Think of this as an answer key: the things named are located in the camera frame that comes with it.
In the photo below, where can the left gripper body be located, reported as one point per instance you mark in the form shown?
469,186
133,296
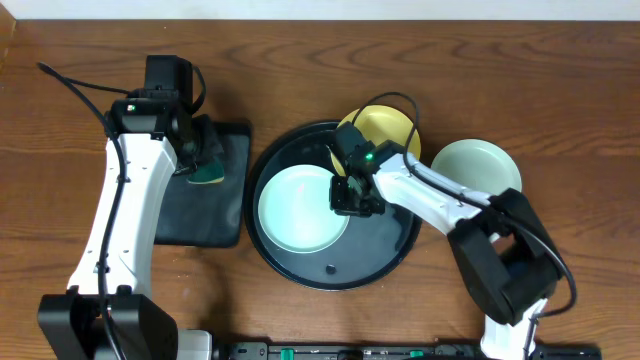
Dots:
204,151

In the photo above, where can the black rectangular tray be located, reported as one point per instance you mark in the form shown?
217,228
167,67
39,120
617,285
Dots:
209,215

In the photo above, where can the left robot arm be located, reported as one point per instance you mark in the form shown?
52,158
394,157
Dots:
107,311

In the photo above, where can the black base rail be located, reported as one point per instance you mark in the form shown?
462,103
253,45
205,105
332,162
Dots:
264,351

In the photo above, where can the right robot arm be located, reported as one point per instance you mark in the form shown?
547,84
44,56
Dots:
507,260

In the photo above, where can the light green plate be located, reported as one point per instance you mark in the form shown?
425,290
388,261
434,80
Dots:
479,165
294,210

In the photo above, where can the green yellow sponge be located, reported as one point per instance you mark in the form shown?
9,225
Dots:
209,173

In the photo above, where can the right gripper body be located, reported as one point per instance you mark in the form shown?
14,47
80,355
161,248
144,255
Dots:
360,200

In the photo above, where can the yellow plate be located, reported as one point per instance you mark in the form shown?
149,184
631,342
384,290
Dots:
379,123

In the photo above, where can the black round tray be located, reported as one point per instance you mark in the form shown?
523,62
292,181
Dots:
369,248

